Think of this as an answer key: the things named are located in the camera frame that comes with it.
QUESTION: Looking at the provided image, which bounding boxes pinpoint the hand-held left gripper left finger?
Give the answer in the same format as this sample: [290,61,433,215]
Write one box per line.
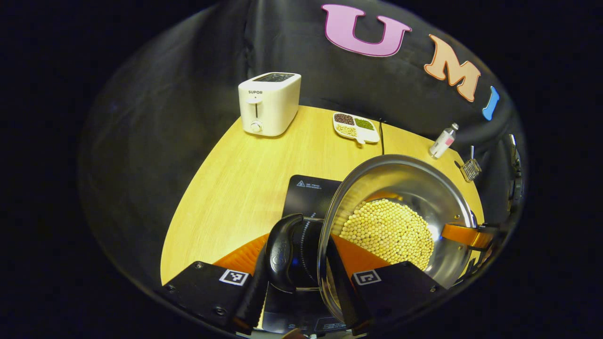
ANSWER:
[161,233,270,334]

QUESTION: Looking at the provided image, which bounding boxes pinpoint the black induction cooktop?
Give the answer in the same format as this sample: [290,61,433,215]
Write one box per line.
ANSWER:
[261,175,349,335]

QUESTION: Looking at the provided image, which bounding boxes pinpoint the white divided dish of beans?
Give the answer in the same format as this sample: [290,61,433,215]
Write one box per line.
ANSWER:
[333,112,381,145]

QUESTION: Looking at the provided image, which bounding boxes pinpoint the pile of yellow soybeans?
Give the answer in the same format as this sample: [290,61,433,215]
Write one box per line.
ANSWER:
[339,198,435,271]

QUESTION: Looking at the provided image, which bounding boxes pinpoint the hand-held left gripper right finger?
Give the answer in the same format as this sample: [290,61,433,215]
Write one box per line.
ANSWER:
[325,234,446,336]

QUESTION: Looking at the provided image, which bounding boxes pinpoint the steel pot with black handle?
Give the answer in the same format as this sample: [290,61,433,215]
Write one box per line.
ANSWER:
[265,154,479,325]

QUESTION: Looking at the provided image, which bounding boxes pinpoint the black backdrop cloth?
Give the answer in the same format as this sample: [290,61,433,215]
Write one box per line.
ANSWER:
[78,0,528,302]

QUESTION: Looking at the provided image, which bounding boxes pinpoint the white toaster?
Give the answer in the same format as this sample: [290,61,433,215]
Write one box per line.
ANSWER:
[238,72,302,137]

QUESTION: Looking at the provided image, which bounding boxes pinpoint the clear bottle with pink label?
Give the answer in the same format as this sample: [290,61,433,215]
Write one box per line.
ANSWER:
[429,123,459,159]

